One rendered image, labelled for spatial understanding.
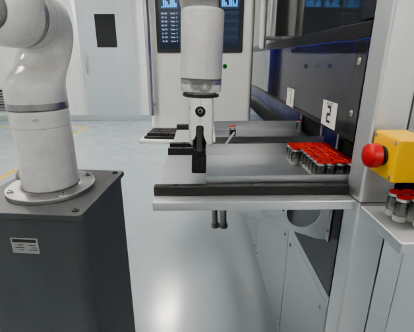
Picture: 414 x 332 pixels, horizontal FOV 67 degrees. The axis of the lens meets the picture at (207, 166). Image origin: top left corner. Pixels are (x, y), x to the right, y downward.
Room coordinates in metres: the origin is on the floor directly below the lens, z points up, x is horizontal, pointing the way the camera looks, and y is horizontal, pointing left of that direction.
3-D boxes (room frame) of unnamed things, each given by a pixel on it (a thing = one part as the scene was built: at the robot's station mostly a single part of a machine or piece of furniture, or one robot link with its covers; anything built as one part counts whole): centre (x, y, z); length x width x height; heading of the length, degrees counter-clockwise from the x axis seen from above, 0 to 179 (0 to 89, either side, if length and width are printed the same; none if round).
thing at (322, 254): (1.60, -0.28, 0.73); 1.98 x 0.01 x 0.25; 1
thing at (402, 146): (0.49, -0.32, 0.99); 0.08 x 0.07 x 0.07; 91
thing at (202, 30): (0.67, 0.01, 1.17); 0.09 x 0.08 x 0.13; 179
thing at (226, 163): (0.74, -0.17, 0.90); 0.34 x 0.26 x 0.04; 92
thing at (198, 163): (0.65, 0.02, 0.94); 0.03 x 0.03 x 0.07; 1
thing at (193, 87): (0.66, 0.01, 1.09); 0.09 x 0.08 x 0.03; 1
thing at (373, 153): (0.49, -0.28, 0.99); 0.04 x 0.04 x 0.04; 1
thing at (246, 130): (1.08, -0.19, 0.90); 0.34 x 0.26 x 0.04; 91
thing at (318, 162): (0.74, -0.25, 0.90); 0.18 x 0.02 x 0.05; 2
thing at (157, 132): (1.41, 0.08, 0.82); 0.40 x 0.14 x 0.02; 84
